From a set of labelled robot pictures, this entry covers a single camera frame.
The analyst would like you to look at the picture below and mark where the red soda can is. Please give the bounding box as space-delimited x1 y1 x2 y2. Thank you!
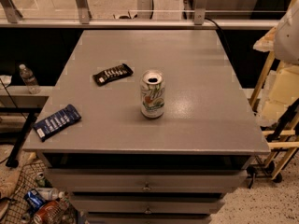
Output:
34 201 62 224

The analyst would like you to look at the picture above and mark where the green can in basket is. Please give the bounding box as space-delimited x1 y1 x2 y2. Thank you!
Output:
36 172 46 188

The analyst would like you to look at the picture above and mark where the plastic bottle in basket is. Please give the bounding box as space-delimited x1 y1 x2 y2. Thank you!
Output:
36 188 64 201

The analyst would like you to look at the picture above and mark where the black cable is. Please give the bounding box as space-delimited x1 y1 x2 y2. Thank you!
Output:
204 17 233 56

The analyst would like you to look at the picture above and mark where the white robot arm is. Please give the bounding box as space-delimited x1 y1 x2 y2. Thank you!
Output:
274 0 299 65

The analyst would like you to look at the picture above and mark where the white 7up soda can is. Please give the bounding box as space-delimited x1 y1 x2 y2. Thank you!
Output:
140 70 165 119

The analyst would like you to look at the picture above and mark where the blue snack bar wrapper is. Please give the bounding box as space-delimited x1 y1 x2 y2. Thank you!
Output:
34 105 81 142

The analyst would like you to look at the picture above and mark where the grey drawer cabinet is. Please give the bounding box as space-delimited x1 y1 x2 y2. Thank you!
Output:
24 30 269 224

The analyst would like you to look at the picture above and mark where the clear plastic water bottle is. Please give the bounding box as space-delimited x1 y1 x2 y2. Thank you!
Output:
19 64 40 94

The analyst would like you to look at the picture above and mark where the wire mesh basket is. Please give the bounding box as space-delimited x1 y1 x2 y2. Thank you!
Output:
1 161 77 224

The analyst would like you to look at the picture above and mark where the black rxbar chocolate bar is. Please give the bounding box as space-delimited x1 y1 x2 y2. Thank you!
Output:
93 63 133 86

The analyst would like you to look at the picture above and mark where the black side table stand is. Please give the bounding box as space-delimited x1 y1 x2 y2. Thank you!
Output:
0 85 54 169

